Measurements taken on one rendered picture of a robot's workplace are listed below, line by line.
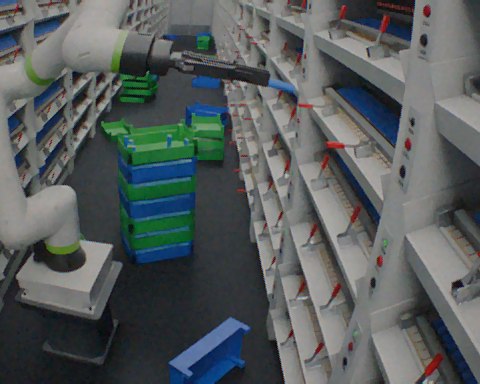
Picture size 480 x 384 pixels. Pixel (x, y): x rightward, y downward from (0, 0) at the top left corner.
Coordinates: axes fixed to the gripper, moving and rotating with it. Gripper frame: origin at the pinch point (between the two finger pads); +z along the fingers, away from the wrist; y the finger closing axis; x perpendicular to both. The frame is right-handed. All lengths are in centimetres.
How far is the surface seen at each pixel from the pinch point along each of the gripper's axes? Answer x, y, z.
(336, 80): 0.8, 30.3, 27.5
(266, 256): 86, 70, 35
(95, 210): 111, 124, -47
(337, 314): 45, -14, 31
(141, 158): 56, 78, -23
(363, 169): 8.3, -17.4, 21.5
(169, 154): 54, 83, -12
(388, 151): 3.5, -18.0, 25.0
